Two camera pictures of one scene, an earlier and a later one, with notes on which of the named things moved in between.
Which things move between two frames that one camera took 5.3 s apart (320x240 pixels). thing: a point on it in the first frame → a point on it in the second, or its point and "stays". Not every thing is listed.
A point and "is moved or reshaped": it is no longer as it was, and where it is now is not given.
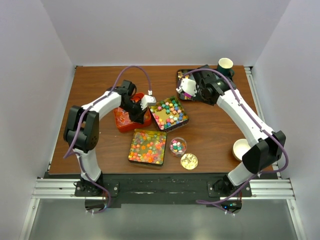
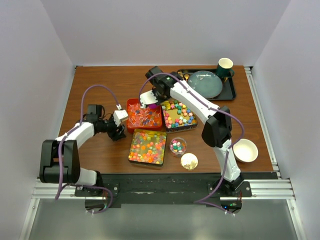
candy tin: x=169 y=114 is moved or reshaped
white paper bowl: x=240 y=147 stays
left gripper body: x=134 y=109 → x=112 y=131
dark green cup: x=224 y=67 stays
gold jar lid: x=189 y=161 stays
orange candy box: x=121 y=116 is moved or reshaped
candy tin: x=148 y=147 stays
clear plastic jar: x=178 y=146 stays
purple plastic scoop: x=187 y=96 is moved or reshaped
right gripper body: x=200 y=97 → x=160 y=98
